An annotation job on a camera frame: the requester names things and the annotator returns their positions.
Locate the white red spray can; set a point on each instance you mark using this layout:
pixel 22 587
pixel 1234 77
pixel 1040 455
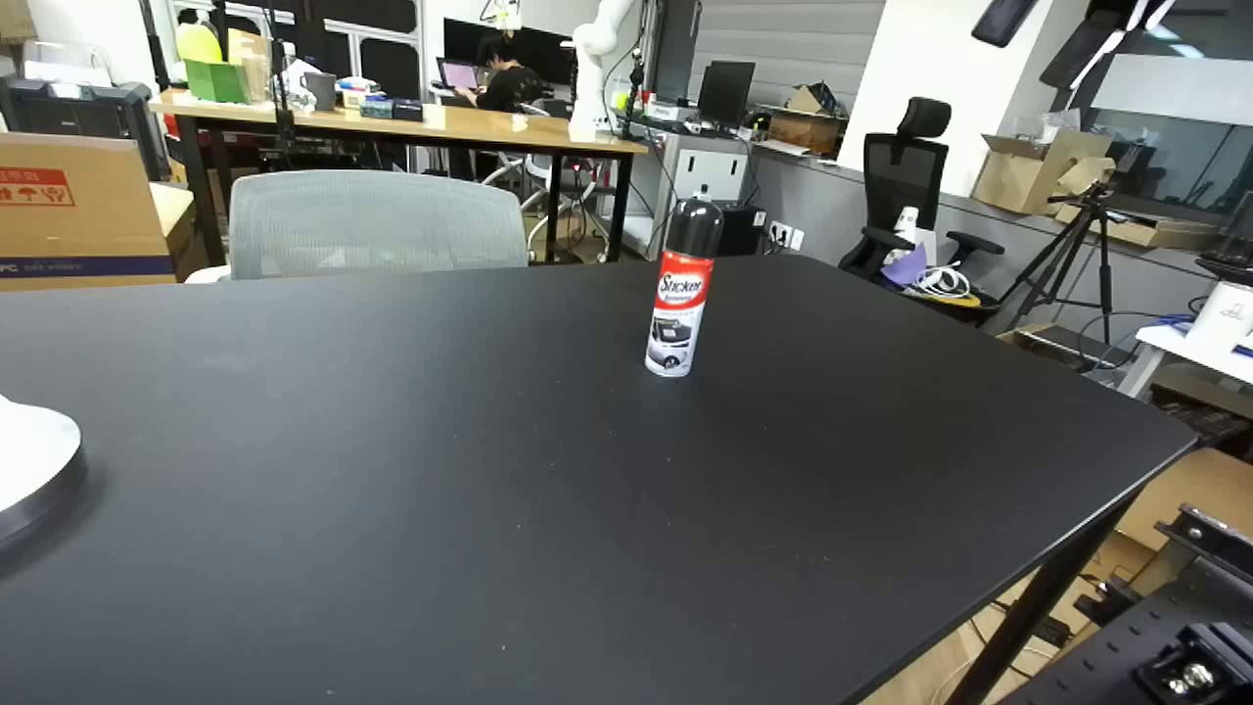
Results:
pixel 680 312

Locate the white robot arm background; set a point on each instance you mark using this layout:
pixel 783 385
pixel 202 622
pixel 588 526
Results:
pixel 592 64

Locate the wooden desk with black legs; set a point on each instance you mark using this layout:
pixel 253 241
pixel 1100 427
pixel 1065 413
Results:
pixel 437 125

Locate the black computer monitor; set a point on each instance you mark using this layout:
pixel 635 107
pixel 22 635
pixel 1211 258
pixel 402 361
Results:
pixel 725 92

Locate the person in black at desk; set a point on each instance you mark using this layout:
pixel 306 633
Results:
pixel 505 79

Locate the grey mesh office chair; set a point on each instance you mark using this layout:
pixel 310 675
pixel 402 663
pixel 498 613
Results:
pixel 351 222

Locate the black office chair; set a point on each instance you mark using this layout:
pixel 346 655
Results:
pixel 902 197

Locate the open cardboard box on counter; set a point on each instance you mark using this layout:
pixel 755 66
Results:
pixel 1023 173

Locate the green yellow box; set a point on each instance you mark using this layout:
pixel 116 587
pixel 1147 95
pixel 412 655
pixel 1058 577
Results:
pixel 209 73

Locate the brown cardboard box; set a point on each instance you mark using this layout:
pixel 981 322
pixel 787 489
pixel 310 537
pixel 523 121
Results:
pixel 78 211

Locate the black camera tripod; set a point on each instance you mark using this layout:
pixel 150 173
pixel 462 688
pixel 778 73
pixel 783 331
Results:
pixel 1048 270

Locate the black metal rail frame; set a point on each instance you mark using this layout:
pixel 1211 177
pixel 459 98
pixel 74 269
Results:
pixel 1181 642

